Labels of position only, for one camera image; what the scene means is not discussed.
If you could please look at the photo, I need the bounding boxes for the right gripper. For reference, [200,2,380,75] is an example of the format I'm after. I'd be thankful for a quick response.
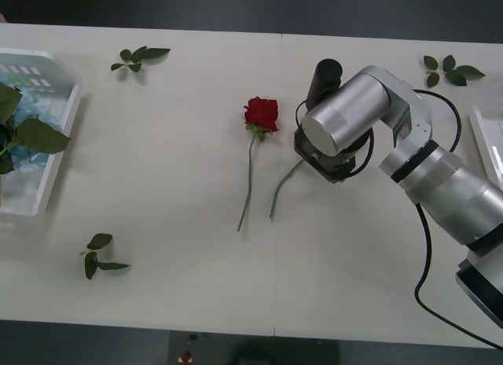
[293,127,358,186]

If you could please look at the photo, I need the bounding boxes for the red rose with leaves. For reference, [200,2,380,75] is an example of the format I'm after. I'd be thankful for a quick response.
[269,159,306,221]

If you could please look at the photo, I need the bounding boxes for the red rose bare stem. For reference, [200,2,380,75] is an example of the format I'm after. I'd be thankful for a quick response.
[237,96,280,233]

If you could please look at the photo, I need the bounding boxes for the loose green leaf twig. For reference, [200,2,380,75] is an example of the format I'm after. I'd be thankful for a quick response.
[423,54,486,89]
[110,46,171,73]
[79,232,131,281]

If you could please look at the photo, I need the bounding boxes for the shallow white plastic box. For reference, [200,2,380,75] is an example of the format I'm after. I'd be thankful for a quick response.
[0,48,86,229]

